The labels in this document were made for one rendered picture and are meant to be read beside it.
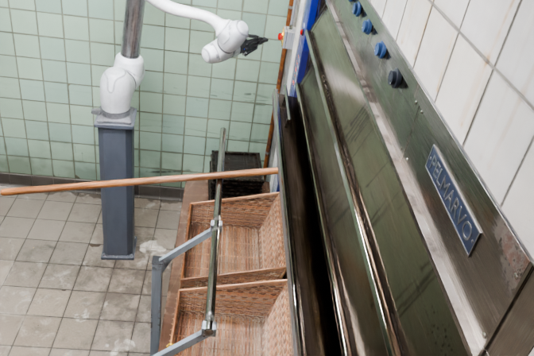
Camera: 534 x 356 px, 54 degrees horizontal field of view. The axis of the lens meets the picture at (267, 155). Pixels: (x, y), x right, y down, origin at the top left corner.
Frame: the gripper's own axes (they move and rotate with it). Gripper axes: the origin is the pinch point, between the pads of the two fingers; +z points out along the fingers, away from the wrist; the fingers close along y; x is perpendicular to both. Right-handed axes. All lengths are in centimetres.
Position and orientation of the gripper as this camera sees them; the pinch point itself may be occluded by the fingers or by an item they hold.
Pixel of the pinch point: (261, 40)
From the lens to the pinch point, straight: 296.7
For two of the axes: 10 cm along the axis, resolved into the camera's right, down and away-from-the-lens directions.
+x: 7.2, 4.6, -5.2
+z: 6.8, -3.2, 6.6
